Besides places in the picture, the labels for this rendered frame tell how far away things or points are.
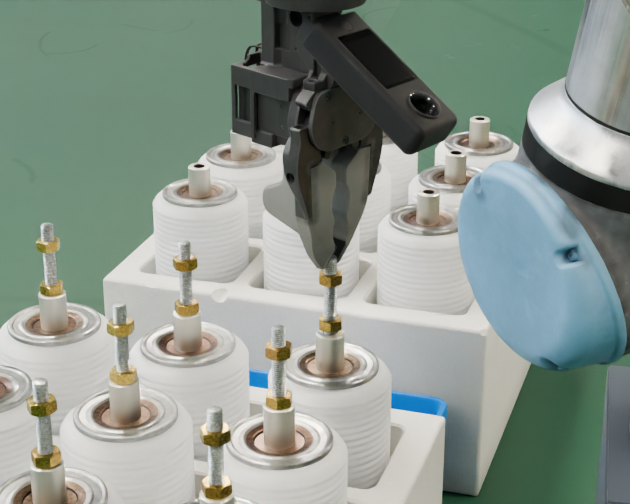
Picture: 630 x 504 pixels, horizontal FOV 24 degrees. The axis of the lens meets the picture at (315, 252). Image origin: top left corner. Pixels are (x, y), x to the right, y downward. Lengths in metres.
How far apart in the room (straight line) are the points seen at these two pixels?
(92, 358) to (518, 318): 0.49
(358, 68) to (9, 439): 0.37
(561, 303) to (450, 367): 0.64
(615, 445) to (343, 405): 0.24
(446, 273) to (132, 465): 0.46
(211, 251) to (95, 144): 0.98
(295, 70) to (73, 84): 1.72
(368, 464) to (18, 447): 0.26
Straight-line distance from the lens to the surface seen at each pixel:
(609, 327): 0.75
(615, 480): 0.91
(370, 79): 0.99
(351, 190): 1.07
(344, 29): 1.02
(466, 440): 1.41
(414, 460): 1.15
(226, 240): 1.45
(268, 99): 1.05
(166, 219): 1.45
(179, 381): 1.13
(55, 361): 1.17
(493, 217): 0.77
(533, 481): 1.47
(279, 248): 1.42
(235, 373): 1.14
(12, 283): 1.91
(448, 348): 1.37
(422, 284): 1.38
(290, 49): 1.04
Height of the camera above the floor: 0.78
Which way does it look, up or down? 23 degrees down
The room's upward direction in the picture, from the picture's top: straight up
